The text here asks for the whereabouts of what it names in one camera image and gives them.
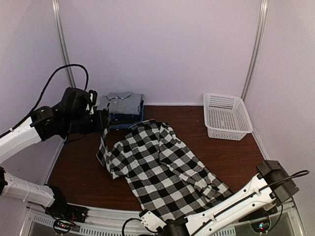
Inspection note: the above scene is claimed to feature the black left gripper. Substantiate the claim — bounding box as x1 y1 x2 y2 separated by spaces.
63 110 108 135

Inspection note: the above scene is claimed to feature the aluminium frame post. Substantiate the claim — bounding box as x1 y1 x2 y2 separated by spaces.
51 0 76 88
241 0 268 101

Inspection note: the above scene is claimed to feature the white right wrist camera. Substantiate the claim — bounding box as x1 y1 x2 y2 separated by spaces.
139 209 166 233

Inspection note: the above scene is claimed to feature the right aluminium frame post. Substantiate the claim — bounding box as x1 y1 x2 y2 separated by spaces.
241 0 268 101

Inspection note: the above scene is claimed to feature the blue white checked folded shirt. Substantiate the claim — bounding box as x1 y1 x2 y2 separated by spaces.
110 123 137 130

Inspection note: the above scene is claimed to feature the left circuit board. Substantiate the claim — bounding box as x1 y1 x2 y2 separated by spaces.
53 220 74 234

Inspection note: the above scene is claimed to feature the white plastic laundry basket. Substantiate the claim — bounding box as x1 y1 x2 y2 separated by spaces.
203 93 253 141

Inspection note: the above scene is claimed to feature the dark folded shirt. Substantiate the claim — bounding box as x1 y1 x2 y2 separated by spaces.
110 119 142 126

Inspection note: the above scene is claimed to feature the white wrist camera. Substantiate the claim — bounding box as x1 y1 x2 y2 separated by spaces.
139 209 166 233
89 89 97 115

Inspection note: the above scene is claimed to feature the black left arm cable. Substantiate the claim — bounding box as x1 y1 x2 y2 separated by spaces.
0 64 90 138

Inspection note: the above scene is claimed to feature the circuit board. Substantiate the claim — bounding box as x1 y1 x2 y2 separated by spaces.
53 220 74 234
250 219 271 234

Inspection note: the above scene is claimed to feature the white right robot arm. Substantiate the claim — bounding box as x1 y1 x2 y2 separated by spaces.
162 160 308 236

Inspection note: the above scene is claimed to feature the right circuit board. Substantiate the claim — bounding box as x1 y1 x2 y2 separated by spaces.
250 219 271 234

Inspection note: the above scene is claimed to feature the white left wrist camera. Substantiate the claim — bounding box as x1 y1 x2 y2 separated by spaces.
89 89 97 115

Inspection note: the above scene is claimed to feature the aluminium front rail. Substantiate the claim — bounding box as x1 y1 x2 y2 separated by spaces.
18 199 305 236

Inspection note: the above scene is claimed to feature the black white plaid shirt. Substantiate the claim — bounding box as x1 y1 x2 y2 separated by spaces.
96 119 233 220

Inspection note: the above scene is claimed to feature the grey folded shirt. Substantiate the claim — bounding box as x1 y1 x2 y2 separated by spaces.
97 91 143 115

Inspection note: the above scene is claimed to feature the left aluminium frame post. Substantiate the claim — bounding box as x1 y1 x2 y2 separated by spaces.
51 0 76 88

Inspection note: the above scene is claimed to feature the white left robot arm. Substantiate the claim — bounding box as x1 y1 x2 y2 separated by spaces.
0 87 109 219

